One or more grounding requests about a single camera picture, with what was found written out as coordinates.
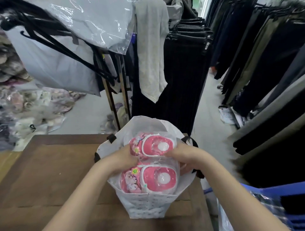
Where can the speckled off-white shirt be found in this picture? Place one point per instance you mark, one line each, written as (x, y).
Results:
(152, 52)

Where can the pink sandals pack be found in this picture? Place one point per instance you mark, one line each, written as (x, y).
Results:
(157, 178)

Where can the large white plastic bag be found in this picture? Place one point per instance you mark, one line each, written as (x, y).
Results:
(52, 66)

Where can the person's left hand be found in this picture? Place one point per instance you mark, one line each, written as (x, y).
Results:
(121, 159)

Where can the row of hanging dark trousers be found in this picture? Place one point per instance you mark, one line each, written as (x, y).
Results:
(267, 78)

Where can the pile of bagged slippers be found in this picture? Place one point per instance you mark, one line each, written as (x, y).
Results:
(28, 102)

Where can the bundle of black hangers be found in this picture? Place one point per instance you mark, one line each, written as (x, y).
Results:
(47, 35)

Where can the brown cardboard sheet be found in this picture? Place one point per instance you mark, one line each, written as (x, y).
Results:
(8, 164)

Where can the metal clothes rack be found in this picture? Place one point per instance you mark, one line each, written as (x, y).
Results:
(112, 100)

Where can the clear wrapped grey garment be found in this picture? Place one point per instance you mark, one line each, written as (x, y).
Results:
(90, 21)

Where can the clear bag plaid garment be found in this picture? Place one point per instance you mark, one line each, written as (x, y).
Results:
(269, 204)

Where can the person's left forearm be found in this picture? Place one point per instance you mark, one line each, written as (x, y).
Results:
(81, 200)

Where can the person's right forearm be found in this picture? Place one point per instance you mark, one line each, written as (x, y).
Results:
(238, 200)

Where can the rack of black trousers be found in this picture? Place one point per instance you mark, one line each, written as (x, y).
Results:
(183, 78)

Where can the blue plastic basket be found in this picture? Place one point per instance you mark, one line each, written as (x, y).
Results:
(286, 190)

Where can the person's right hand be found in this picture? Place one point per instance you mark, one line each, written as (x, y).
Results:
(190, 157)

